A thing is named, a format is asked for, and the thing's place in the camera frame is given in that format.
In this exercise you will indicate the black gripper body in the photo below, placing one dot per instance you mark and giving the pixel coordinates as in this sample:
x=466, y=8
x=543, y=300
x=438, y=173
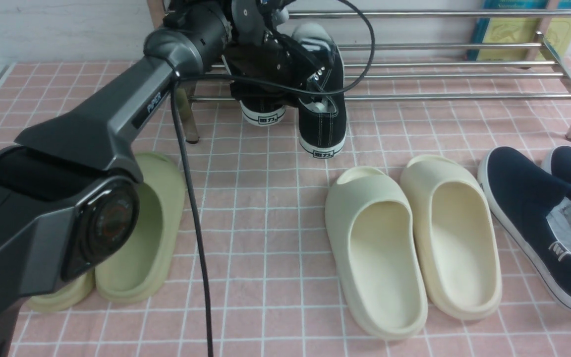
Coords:
x=260, y=51

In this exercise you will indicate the black canvas sneaker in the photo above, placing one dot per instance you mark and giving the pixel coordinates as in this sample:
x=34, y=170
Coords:
x=322, y=120
x=262, y=112

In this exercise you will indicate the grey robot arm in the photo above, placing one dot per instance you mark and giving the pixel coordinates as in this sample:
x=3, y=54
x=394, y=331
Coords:
x=78, y=209

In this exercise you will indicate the left navy slip-on shoe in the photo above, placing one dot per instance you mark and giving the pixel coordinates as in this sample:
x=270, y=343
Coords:
x=535, y=208

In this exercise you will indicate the steel shoe rack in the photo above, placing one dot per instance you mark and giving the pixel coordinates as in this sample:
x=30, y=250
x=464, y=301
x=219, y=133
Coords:
x=540, y=62

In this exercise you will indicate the left cream foam slipper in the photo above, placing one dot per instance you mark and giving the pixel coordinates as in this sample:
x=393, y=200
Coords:
x=369, y=224

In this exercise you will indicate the cream foam slipper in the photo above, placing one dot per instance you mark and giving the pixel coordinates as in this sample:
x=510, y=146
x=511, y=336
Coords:
x=369, y=224
x=454, y=237

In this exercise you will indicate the right green foam slipper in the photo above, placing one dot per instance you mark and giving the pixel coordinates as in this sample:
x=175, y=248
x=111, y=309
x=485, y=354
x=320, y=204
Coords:
x=140, y=268

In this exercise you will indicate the green foam slipper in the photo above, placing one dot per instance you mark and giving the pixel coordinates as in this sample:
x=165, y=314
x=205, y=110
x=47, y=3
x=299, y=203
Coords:
x=66, y=297
x=140, y=268

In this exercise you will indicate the right cream foam slipper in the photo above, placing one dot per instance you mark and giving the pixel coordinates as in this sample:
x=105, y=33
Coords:
x=454, y=237

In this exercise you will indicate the teal yellow book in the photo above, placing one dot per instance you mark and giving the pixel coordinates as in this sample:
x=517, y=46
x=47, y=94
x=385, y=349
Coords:
x=516, y=30

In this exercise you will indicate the left green foam slipper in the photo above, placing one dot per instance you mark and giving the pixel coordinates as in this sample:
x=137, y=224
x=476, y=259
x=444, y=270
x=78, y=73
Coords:
x=66, y=297

